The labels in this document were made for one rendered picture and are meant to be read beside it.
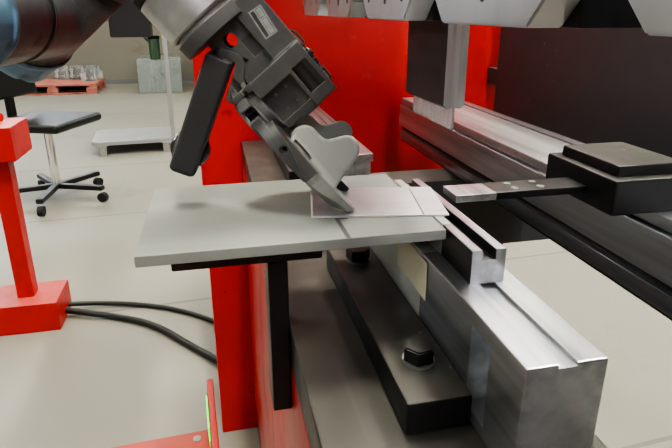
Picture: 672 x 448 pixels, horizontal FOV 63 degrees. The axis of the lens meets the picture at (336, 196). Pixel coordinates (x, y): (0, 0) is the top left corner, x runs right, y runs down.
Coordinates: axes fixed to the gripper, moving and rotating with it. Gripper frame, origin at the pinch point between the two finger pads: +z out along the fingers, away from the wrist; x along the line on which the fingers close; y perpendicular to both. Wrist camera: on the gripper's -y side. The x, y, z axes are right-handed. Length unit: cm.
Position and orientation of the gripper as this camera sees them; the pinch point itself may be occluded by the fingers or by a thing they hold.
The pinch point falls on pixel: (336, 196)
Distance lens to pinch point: 55.3
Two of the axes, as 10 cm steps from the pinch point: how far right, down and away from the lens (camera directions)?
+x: -0.6, -3.2, 9.5
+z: 6.5, 7.1, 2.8
